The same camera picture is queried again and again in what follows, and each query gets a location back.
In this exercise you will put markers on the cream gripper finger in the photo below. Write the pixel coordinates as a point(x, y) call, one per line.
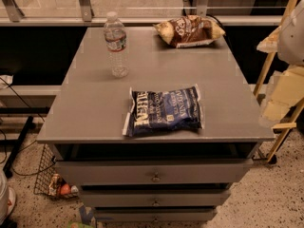
point(284, 90)

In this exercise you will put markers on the clear plastic water bottle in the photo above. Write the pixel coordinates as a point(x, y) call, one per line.
point(116, 42)

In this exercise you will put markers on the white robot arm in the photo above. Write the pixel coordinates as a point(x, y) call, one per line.
point(288, 39)

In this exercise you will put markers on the blue chip bag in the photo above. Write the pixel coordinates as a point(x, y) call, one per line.
point(163, 111)

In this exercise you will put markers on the brown chip bag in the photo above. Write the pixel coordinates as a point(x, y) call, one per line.
point(189, 31)

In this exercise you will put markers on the top grey drawer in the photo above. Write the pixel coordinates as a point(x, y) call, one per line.
point(152, 172)

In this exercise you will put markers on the grey drawer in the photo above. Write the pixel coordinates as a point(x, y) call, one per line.
point(152, 172)
point(150, 215)
point(154, 198)

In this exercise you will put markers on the grey drawer cabinet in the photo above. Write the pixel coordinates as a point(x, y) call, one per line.
point(164, 143)

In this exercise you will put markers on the middle grey drawer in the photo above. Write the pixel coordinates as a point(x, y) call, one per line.
point(154, 198)

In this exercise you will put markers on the bottom grey drawer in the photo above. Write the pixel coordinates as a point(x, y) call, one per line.
point(150, 215)

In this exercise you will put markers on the snack packets in basket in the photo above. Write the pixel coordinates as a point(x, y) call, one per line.
point(59, 188)

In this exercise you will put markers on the grey metal railing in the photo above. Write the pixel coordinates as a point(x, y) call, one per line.
point(92, 12)

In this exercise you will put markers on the white container at left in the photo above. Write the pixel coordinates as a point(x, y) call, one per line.
point(7, 202)

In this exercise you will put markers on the black wire basket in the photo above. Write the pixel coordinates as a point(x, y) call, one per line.
point(45, 171)

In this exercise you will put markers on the black metal frame leg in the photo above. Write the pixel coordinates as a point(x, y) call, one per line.
point(16, 146)

